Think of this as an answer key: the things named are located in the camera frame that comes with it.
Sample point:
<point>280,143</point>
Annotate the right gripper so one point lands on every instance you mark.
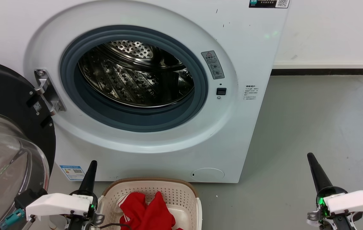
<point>321,201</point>

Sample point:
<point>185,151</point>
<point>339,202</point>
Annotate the small printed text label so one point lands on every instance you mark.
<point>251,92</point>

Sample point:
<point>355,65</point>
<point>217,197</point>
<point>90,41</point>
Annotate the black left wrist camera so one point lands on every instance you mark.
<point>29,197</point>

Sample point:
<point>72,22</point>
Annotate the round white filter cover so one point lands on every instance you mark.
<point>207,174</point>

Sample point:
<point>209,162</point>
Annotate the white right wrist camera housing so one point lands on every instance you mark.
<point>357,201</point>

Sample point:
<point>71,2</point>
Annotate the cream perforated laundry basket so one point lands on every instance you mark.
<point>181,195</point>

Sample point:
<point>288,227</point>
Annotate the grey rubber door gasket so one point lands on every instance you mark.
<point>133,118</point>

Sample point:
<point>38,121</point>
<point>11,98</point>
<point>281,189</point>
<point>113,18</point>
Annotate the black washer door with glass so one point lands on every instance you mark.
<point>5,92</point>

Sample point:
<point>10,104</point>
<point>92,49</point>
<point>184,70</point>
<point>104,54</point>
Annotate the black door latch socket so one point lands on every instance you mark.
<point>221,91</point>

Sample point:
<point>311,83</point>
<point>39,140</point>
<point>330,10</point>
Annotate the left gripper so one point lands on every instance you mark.
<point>82,223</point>

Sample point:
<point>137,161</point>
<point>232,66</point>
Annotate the small QR sticker on door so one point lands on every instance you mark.
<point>37,106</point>

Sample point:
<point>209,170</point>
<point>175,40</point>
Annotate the stainless steel washing machine drum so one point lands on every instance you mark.
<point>130,80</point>

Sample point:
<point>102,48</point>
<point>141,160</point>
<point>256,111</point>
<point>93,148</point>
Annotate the blue energy label sticker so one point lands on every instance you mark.
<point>72,172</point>

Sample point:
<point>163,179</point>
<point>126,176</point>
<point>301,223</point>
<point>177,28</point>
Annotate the metal door hinge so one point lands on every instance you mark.
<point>49,92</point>

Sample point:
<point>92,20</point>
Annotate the red and white garment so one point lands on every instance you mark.
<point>149,214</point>

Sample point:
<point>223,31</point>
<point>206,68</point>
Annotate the white front-load washing machine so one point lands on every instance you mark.
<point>181,150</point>

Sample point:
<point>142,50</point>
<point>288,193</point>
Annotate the grey warning sticker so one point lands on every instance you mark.
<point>213,65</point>

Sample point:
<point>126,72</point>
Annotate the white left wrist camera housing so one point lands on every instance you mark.
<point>56,204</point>

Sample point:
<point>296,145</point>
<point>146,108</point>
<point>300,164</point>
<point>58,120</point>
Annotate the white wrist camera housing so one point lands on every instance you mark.
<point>56,204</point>
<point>357,201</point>

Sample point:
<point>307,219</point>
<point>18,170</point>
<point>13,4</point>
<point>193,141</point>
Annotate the black wall baseboard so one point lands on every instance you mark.
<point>318,72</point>

